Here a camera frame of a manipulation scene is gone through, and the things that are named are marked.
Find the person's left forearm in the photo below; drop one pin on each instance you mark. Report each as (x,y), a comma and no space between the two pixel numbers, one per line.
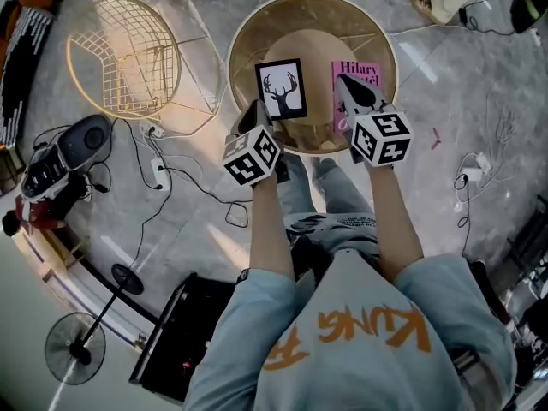
(272,229)

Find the person's right forearm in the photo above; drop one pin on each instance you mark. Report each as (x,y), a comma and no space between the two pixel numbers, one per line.
(394,221)

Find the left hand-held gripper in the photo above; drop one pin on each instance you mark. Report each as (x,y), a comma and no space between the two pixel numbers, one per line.
(250,156)

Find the pink book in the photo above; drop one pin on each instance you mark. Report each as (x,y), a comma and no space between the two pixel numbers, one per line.
(355,69)

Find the striped black white blanket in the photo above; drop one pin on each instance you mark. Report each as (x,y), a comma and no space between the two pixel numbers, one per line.
(21,67)

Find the person's light blue sweatshirt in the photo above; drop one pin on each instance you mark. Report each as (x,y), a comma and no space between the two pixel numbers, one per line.
(351,371)

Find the black pedestal fan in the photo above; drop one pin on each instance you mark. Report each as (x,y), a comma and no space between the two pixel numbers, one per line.
(75,349)

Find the white power strip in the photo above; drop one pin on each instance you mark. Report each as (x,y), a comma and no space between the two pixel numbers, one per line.
(484,163)
(159,174)
(472,174)
(154,131)

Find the person's blue jeans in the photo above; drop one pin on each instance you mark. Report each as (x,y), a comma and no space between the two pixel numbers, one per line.
(342,191)

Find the black framed deer picture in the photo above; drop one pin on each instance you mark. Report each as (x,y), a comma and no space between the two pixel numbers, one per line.
(281,90)

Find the wooden side desk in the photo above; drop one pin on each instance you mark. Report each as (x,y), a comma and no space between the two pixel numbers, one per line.
(64,251)

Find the round glass gold table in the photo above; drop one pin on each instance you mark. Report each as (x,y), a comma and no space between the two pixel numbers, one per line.
(312,45)

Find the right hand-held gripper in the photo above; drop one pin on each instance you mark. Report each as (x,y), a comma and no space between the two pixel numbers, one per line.
(381,139)

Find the black low cabinet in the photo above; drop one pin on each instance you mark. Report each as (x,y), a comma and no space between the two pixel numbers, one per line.
(180,341)

